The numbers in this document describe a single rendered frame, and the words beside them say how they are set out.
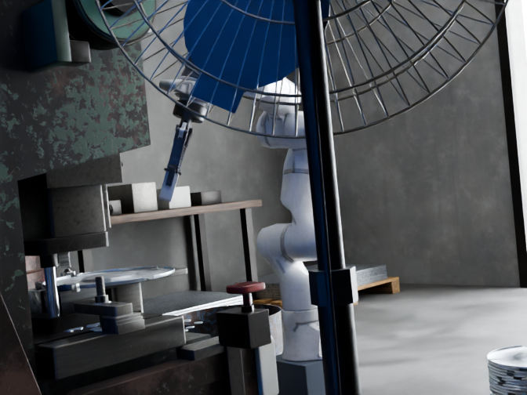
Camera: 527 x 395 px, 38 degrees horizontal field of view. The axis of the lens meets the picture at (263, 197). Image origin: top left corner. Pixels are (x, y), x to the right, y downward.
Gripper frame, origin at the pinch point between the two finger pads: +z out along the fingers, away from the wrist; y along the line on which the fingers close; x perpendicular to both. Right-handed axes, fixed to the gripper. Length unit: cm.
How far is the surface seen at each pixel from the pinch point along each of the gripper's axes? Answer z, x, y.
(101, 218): 10.7, 10.3, -17.1
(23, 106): -5.7, 24.9, -41.6
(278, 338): 41, -44, 104
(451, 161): -91, -174, 425
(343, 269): 7, -30, -91
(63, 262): 21.8, 15.3, -17.7
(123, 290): 24.9, 2.4, -10.8
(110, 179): 2.4, 10.5, -18.4
